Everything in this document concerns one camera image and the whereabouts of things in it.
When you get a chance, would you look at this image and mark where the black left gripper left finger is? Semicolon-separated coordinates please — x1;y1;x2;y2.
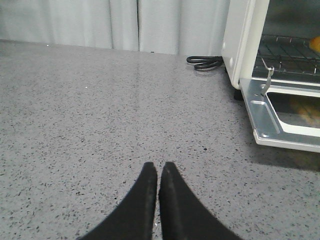
81;162;157;240

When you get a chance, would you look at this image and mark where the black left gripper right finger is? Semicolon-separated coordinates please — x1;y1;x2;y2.
159;162;240;240

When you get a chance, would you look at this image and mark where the glass oven door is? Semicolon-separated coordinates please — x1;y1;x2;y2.
239;78;320;152

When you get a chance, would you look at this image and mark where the golden bread roll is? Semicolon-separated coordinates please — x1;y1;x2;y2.
309;36;320;53

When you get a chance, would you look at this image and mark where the white Toshiba toaster oven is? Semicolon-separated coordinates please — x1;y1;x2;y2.
220;0;320;101

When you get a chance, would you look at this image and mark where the grey curtain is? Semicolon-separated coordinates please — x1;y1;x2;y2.
0;0;230;56

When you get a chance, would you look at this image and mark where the black power cable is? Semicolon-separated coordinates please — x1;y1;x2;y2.
186;55;224;72

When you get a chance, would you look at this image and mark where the metal wire oven rack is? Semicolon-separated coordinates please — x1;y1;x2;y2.
252;34;320;83

